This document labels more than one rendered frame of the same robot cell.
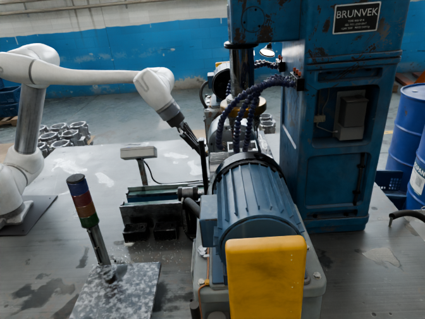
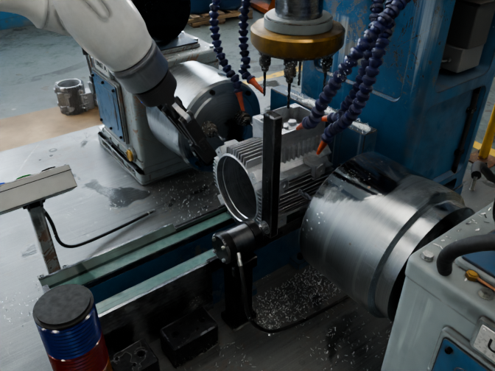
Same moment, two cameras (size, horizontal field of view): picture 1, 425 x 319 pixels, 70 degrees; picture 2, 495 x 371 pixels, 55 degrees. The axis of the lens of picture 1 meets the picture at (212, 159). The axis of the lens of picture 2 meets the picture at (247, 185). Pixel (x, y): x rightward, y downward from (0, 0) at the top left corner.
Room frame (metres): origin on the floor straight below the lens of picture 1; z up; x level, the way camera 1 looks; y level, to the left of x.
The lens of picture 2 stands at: (0.49, 0.52, 1.59)
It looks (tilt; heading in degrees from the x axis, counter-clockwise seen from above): 34 degrees down; 321
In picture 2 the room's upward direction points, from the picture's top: straight up
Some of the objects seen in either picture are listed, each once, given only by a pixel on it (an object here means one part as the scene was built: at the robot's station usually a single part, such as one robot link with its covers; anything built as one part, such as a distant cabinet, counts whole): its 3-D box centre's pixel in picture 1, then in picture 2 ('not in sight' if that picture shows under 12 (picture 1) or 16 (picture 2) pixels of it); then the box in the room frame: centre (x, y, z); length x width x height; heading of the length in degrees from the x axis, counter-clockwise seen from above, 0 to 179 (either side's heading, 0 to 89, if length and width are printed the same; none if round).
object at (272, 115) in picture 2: (203, 169); (269, 179); (1.02, 0.04, 1.12); 0.04 x 0.03 x 0.26; 88
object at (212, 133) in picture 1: (231, 135); (193, 109); (1.51, -0.11, 1.04); 0.37 x 0.25 x 0.25; 178
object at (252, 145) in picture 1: (242, 153); (288, 132); (1.15, -0.13, 1.11); 0.12 x 0.11 x 0.07; 87
